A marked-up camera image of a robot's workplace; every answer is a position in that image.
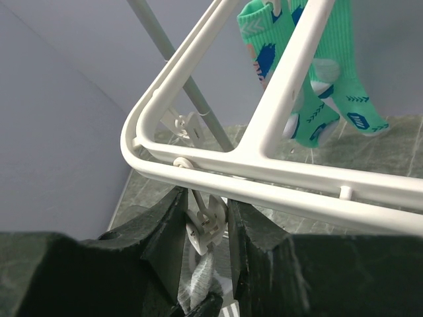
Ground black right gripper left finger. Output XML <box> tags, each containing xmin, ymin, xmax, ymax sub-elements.
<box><xmin>19</xmin><ymin>187</ymin><xmax>188</xmax><ymax>316</ymax></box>

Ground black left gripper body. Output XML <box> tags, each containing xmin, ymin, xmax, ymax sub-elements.
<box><xmin>186</xmin><ymin>293</ymin><xmax>223</xmax><ymax>317</ymax></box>

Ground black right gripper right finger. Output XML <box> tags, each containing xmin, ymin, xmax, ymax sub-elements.
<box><xmin>228</xmin><ymin>200</ymin><xmax>422</xmax><ymax>316</ymax></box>

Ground grey striped sock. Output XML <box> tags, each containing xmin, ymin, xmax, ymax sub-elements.
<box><xmin>177</xmin><ymin>247</ymin><xmax>240</xmax><ymax>316</ymax></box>

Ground white clip sock hanger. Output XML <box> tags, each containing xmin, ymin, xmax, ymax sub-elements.
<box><xmin>120</xmin><ymin>0</ymin><xmax>423</xmax><ymax>236</ymax></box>

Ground white hanger clip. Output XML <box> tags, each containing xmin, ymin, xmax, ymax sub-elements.
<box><xmin>186</xmin><ymin>190</ymin><xmax>228</xmax><ymax>256</ymax></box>
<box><xmin>161</xmin><ymin>109</ymin><xmax>204</xmax><ymax>141</ymax></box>

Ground silver white drying rack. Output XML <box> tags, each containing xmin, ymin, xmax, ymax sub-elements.
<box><xmin>126</xmin><ymin>0</ymin><xmax>236</xmax><ymax>153</ymax></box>

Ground teal patterned sock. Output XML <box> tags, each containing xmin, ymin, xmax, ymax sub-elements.
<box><xmin>237</xmin><ymin>1</ymin><xmax>340</xmax><ymax>154</ymax></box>
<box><xmin>311</xmin><ymin>1</ymin><xmax>389</xmax><ymax>136</ymax></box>

